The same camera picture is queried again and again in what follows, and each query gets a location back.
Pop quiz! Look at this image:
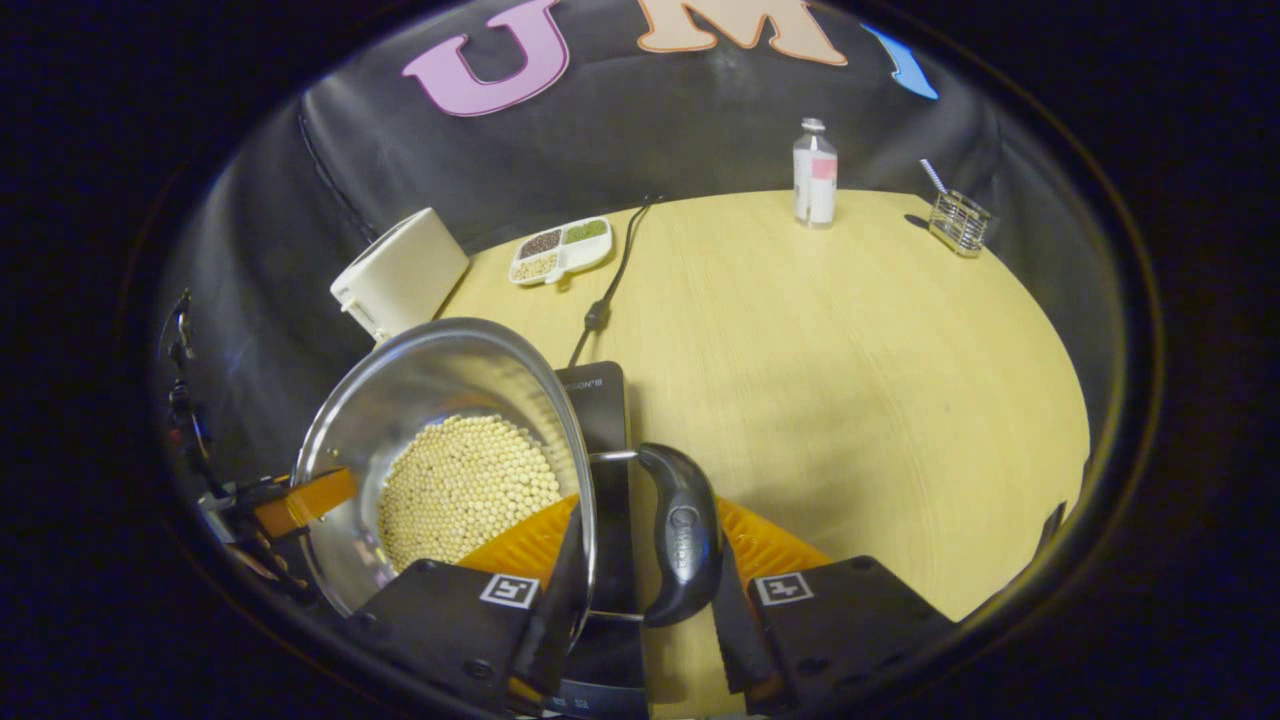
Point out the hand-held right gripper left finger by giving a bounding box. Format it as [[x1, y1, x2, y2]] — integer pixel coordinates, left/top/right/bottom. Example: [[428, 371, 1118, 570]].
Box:
[[348, 493, 601, 717]]

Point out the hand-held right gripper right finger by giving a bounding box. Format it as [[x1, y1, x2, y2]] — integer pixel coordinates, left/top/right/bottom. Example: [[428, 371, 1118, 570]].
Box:
[[710, 498, 956, 717]]

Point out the pile of soybeans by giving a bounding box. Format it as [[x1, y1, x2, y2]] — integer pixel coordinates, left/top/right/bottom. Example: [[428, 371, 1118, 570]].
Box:
[[377, 414, 563, 573]]

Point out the stainless steel pot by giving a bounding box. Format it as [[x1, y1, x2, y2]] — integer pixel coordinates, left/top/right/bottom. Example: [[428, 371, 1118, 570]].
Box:
[[290, 318, 724, 629]]

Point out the black induction cooktop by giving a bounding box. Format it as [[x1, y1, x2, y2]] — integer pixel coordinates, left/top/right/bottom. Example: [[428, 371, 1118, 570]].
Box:
[[553, 362, 653, 717]]

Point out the white toaster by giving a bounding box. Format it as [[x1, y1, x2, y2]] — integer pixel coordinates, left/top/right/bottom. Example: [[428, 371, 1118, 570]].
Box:
[[330, 207, 471, 344]]

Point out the white divided bean dish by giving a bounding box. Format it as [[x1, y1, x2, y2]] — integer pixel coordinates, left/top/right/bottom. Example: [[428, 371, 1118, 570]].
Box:
[[509, 216, 614, 288]]

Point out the clear bottle with pink label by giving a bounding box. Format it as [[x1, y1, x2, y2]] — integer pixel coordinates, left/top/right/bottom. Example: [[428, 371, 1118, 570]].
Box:
[[792, 118, 839, 230]]

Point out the black backdrop cloth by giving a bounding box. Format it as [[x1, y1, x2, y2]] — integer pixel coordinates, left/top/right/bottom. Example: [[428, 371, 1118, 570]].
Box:
[[150, 0, 1131, 621]]

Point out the black power cable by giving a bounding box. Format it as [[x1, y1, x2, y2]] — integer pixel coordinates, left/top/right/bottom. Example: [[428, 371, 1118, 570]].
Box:
[[568, 195, 661, 369]]

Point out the wire mesh holder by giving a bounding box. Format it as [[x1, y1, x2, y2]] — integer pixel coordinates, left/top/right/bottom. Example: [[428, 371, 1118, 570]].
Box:
[[928, 190, 994, 258]]

